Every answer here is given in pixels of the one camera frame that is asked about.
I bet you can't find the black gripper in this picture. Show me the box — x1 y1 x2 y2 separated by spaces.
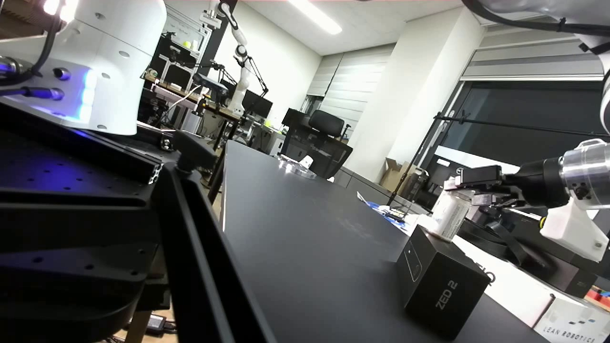
458 158 568 208

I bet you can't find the white plastic bottle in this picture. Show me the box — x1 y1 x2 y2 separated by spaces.
433 177 473 240

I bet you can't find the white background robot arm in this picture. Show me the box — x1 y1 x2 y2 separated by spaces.
235 4 484 181

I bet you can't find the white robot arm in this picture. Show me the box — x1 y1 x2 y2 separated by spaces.
0 0 166 135

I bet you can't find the black device on box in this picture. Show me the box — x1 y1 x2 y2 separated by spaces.
460 214 610 297

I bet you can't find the cardboard box by pillar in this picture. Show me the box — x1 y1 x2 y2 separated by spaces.
380 158 408 191

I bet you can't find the black ZED box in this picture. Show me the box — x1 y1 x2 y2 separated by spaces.
395 227 490 339

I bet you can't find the black office chair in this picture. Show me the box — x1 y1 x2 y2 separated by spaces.
280 111 353 179

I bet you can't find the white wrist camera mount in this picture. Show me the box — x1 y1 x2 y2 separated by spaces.
540 198 608 263

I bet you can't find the black breadboard mount plate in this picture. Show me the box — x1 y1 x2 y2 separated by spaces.
0 107 170 343

